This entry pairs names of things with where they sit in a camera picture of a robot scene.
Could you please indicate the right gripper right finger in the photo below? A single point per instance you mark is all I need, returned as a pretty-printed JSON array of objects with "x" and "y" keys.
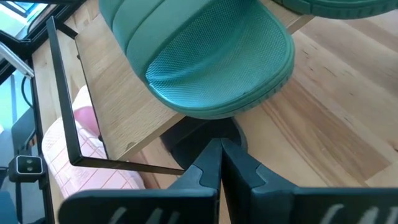
[{"x": 311, "y": 205}]

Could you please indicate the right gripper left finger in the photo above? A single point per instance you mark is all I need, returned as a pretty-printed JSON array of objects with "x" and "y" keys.
[{"x": 155, "y": 205}]

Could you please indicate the green rubber slide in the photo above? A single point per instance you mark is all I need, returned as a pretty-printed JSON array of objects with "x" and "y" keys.
[
  {"x": 202, "y": 62},
  {"x": 342, "y": 7}
]

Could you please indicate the silver metal bar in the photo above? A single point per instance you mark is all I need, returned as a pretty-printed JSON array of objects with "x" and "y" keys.
[{"x": 17, "y": 60}]

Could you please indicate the black frame wooden shelf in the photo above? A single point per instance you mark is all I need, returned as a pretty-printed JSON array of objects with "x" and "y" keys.
[{"x": 118, "y": 93}]

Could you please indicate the small black depth camera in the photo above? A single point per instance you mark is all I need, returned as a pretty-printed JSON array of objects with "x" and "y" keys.
[{"x": 29, "y": 165}]

